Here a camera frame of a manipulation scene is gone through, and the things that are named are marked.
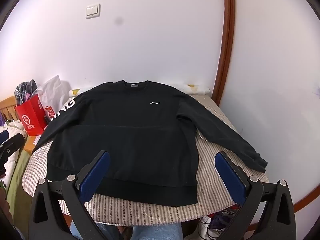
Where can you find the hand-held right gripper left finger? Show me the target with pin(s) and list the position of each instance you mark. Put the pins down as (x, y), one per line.
(96, 175)

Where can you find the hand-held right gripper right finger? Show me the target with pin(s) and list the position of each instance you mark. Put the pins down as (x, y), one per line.
(230, 177)

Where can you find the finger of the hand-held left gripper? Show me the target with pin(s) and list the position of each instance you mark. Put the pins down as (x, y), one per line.
(13, 141)

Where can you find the black sweatshirt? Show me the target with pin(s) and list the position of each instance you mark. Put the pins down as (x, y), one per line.
(125, 130)

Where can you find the white patterned cloth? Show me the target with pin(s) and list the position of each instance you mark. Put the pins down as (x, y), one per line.
(15, 127)

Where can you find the green cloth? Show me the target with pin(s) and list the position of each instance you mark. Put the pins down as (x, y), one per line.
(17, 177)

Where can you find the striped quilted blanket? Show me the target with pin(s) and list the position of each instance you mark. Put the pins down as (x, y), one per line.
(212, 180)

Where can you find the red paper bag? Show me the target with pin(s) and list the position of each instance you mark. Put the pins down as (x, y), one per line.
(30, 117)

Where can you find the wooden chair back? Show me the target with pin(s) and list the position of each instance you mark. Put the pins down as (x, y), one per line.
(7, 107)

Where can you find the plaid cloth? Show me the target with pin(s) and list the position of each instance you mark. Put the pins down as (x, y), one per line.
(23, 90)

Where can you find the white plastic shopping bag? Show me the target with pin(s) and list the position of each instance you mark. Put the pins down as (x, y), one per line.
(53, 90)

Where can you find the wooden baseboard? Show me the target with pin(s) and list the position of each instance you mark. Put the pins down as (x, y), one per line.
(303, 203)

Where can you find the person's blue jeans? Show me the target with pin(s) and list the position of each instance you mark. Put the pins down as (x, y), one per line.
(150, 232)

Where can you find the wooden door frame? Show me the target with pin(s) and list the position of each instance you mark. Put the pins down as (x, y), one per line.
(226, 42)

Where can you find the white wall light switch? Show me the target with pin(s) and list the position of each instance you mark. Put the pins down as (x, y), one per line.
(93, 11)

